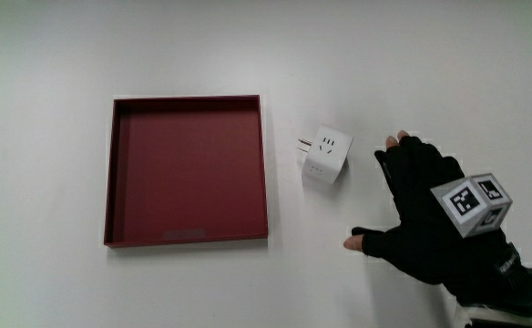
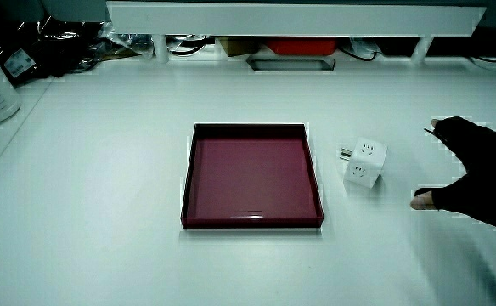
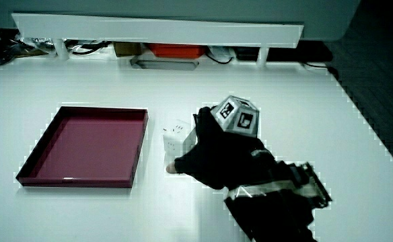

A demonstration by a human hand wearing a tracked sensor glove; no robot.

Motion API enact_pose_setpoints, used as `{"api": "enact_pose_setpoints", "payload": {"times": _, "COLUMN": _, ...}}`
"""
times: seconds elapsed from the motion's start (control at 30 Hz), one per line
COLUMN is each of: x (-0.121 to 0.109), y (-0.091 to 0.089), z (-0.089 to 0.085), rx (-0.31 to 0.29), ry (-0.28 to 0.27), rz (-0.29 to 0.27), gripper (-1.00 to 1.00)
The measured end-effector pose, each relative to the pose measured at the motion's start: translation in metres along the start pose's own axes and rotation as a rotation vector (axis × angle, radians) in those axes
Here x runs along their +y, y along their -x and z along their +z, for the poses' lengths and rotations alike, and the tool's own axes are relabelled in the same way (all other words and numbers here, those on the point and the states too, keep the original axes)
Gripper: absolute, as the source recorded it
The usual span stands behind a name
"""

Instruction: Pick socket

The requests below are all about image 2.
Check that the person's right hand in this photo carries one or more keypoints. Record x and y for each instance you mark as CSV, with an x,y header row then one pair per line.
x,y
486,178

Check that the white cube socket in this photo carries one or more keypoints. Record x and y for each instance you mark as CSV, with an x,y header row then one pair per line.
x,y
367,163

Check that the red box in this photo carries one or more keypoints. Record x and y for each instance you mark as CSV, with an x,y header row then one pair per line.
x,y
302,46

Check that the maroon square tray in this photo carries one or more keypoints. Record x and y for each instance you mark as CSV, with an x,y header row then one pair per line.
x,y
252,178

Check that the white desk shelf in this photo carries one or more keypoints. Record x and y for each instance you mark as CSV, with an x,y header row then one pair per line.
x,y
290,19

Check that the brown cardboard box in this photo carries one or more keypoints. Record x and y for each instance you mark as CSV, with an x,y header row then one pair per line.
x,y
236,46

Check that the clear plastic bag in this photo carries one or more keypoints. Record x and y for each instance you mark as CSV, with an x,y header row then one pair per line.
x,y
129,41

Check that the black plastic bag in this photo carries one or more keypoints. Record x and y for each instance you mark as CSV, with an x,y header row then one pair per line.
x,y
48,47

